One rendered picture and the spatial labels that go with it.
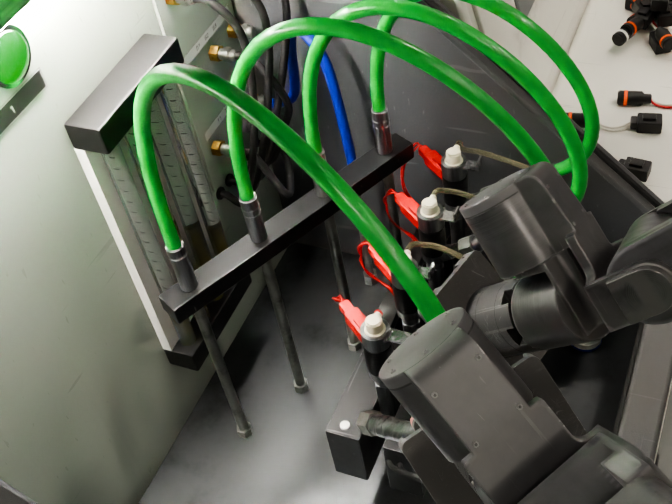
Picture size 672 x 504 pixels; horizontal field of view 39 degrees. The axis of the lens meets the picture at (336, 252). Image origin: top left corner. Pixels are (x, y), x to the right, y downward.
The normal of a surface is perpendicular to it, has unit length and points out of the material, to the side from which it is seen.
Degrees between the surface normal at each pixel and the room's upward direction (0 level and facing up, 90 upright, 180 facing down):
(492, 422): 44
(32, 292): 90
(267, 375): 0
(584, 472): 30
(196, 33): 90
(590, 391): 0
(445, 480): 49
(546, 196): 67
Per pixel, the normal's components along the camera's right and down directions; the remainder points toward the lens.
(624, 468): -0.62, -0.76
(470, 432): 0.07, -0.02
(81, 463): 0.91, 0.19
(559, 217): -0.48, 0.37
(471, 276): 0.47, -0.21
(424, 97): -0.38, 0.71
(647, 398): -0.14, -0.68
